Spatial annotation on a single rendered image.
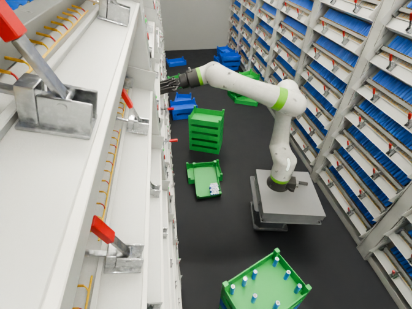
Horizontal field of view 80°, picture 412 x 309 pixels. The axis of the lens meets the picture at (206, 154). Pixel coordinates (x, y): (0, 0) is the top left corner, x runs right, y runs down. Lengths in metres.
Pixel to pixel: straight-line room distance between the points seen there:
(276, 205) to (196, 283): 0.69
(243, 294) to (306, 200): 0.76
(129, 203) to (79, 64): 0.20
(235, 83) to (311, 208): 0.91
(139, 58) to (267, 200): 1.21
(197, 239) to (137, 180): 1.47
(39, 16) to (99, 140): 0.16
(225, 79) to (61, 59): 0.97
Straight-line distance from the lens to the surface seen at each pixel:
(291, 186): 1.68
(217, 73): 1.17
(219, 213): 1.96
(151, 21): 1.32
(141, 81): 0.65
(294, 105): 1.29
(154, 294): 0.52
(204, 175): 2.11
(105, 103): 0.21
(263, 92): 1.23
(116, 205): 0.37
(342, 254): 2.03
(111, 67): 0.27
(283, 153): 1.56
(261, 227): 1.91
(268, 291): 1.22
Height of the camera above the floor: 1.60
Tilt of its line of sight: 41 degrees down
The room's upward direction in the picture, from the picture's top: 1 degrees clockwise
